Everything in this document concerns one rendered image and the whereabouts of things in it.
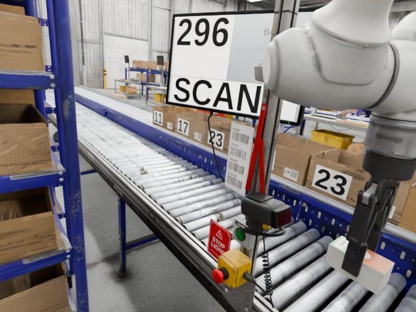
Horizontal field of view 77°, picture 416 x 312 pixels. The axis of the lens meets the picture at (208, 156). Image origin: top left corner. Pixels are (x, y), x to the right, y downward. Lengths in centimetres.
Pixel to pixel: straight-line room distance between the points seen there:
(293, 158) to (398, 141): 90
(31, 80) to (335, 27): 51
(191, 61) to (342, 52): 62
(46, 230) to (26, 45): 40
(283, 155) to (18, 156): 111
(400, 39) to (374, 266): 38
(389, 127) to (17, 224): 73
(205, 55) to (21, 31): 50
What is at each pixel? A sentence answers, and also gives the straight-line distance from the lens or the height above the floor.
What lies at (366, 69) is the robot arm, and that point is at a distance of 40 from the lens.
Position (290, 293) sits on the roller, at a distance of 95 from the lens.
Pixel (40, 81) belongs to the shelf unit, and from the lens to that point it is 60.
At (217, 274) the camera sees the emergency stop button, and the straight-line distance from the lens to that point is 77.
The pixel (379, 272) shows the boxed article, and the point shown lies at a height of 106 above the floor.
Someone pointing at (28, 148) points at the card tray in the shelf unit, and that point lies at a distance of 66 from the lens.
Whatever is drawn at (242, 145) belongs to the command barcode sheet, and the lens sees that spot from 72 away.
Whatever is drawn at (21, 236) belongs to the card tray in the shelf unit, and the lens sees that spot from 72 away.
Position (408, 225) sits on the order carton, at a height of 90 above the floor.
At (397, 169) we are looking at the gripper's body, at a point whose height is 125.
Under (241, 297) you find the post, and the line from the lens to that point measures 91.
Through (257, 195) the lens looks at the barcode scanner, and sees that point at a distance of 67.
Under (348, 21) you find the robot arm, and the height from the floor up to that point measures 144.
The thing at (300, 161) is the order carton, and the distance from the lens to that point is 133.
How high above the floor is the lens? 137
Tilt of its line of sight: 17 degrees down
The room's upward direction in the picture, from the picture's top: 5 degrees clockwise
